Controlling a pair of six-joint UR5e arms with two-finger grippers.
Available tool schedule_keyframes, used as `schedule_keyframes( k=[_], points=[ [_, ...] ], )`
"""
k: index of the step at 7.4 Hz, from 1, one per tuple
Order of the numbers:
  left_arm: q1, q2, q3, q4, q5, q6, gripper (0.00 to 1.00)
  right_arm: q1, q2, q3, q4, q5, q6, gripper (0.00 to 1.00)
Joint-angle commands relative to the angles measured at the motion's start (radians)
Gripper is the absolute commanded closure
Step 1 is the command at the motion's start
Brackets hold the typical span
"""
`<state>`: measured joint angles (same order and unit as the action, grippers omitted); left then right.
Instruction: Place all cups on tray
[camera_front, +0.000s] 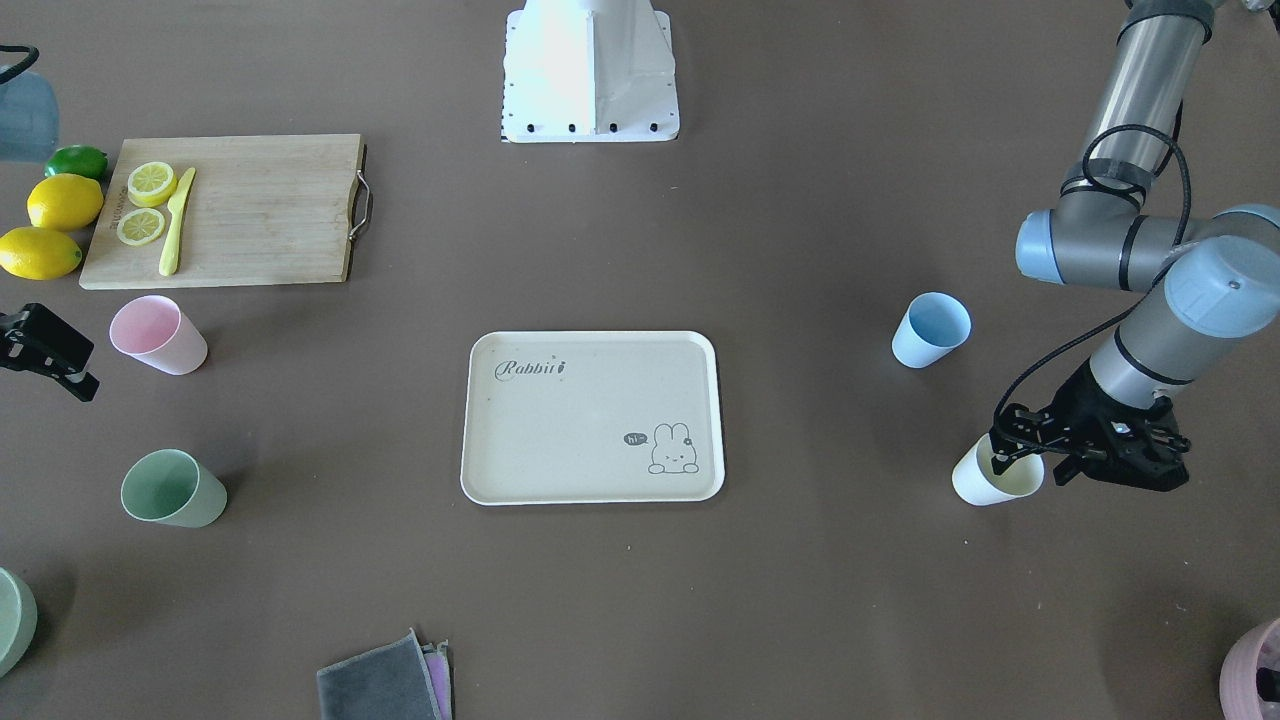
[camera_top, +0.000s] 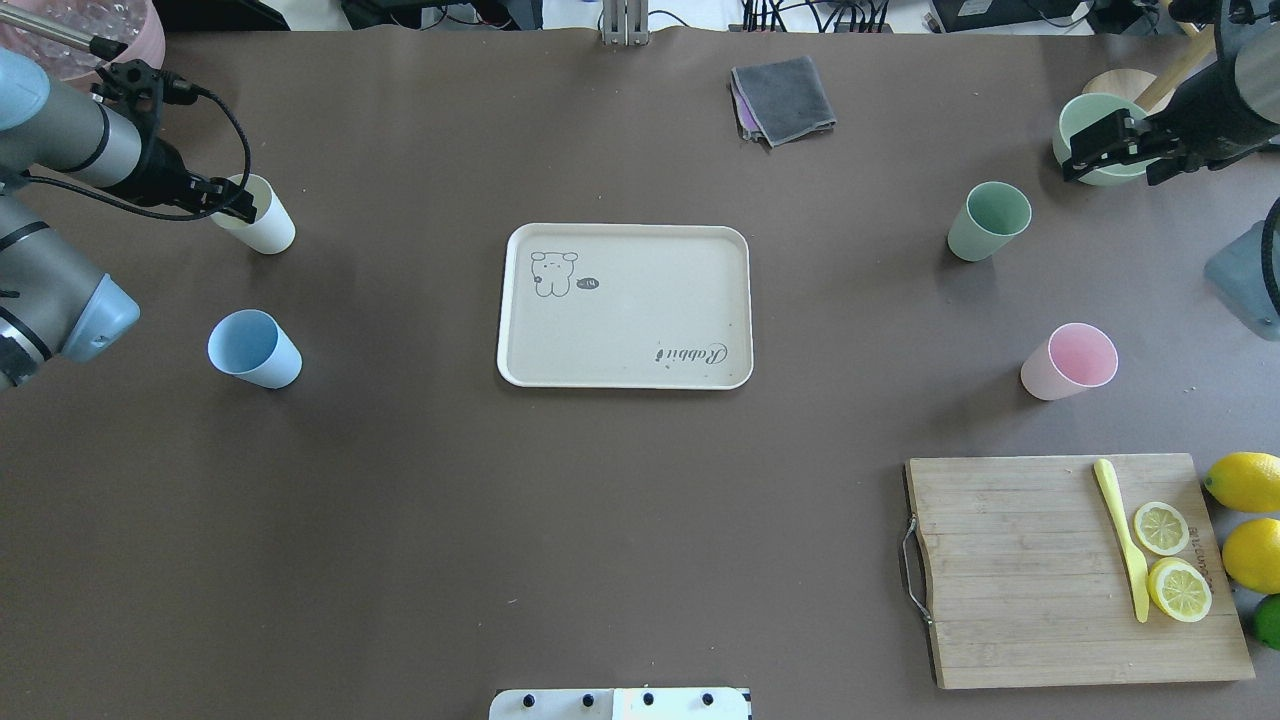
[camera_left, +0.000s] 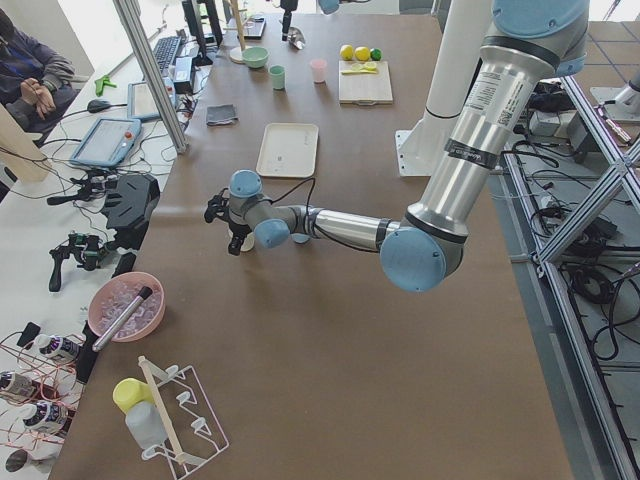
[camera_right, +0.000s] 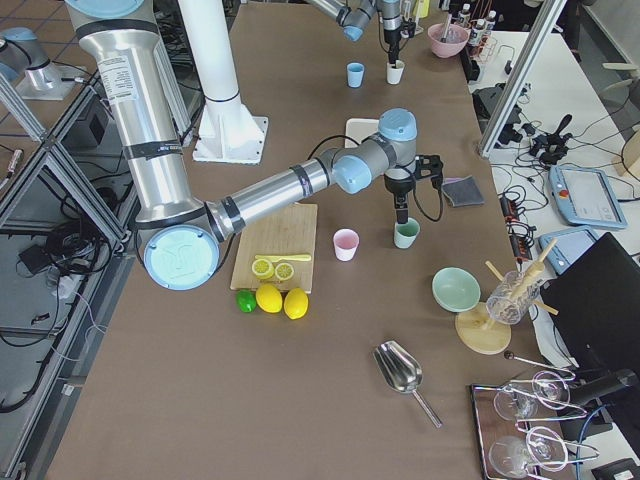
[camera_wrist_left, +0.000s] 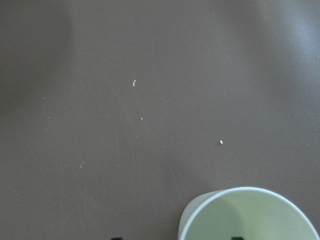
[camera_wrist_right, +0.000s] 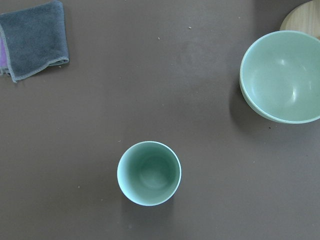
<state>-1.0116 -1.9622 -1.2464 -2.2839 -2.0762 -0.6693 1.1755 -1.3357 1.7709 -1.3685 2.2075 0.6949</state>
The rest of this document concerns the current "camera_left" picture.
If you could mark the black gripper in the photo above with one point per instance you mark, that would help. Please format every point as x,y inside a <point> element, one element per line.
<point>237,230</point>

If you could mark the blue plastic cup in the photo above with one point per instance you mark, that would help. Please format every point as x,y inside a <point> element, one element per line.
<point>300,238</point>

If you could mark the mint green plastic cup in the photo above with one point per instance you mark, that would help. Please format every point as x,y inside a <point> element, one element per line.
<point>277,77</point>

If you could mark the pink plastic cup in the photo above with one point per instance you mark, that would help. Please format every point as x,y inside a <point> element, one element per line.
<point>319,70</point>

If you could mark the cream plastic cup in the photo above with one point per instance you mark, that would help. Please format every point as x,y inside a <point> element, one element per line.
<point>248,243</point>

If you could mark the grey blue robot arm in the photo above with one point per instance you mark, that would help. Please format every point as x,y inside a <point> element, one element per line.
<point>524,43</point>

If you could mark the cream plastic tray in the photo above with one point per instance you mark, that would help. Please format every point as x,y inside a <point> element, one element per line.
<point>288,150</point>

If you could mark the metal muddler stick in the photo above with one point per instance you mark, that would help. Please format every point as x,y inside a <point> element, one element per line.
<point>144,293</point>

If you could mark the grey folded cloth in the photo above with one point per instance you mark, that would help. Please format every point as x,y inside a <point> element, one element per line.
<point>221,115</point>

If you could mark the pink bowl with ice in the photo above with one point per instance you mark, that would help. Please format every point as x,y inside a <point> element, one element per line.
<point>116,295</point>

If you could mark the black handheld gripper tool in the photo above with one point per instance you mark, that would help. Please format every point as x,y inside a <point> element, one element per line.
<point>88,250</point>

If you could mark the blue teach pendant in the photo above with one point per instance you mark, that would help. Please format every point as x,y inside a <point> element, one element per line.
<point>140,102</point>
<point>107,143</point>

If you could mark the mint green bowl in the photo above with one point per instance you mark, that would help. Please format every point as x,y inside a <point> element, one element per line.
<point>255,57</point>

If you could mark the wooden mug tree stand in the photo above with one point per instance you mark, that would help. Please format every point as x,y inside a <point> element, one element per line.
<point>237,53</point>

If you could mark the yellow capped plastic bottle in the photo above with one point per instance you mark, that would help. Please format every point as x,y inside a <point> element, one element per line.
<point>133,397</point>

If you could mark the wooden cutting board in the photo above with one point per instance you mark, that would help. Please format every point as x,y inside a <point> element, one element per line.
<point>365,89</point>

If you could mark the yellow plastic knife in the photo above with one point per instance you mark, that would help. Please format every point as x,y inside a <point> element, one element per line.
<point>359,72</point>

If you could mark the black keyboard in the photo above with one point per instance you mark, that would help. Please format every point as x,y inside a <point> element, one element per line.
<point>166,50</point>

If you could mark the metal scoop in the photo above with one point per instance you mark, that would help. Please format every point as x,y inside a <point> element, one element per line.
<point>295,38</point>

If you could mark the yellow lemon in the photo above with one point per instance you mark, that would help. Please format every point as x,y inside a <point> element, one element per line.
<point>346,52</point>
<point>362,53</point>

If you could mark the green lime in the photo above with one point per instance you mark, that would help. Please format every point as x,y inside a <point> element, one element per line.
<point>376,54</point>

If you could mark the seated person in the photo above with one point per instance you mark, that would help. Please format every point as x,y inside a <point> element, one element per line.
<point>36,87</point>

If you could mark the white wire rack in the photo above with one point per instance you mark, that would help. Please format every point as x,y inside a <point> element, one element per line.
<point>195,436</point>

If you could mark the aluminium frame post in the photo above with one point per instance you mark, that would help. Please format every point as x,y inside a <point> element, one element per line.
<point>129,15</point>

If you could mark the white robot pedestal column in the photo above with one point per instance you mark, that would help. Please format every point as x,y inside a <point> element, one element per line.
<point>419,149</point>

